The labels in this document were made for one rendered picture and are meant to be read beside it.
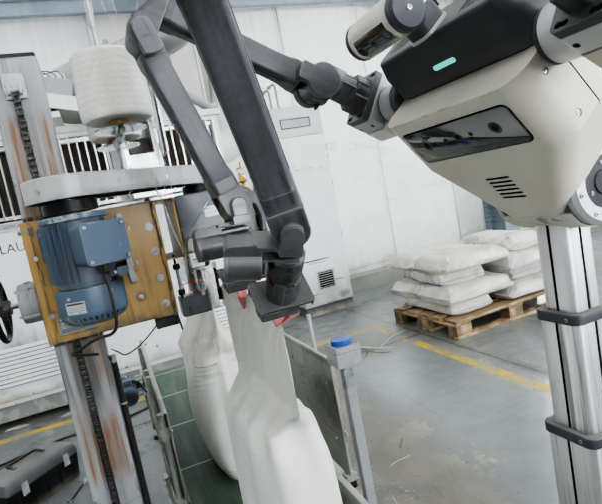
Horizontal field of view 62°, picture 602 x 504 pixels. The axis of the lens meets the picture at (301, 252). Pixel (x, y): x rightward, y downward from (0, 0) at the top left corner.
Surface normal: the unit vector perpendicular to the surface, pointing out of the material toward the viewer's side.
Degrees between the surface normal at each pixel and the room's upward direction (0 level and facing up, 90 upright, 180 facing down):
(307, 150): 90
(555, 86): 90
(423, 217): 90
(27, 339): 90
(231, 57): 117
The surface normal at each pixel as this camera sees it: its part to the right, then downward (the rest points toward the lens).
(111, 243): 0.72, -0.06
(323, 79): 0.37, 0.00
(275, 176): 0.15, 0.42
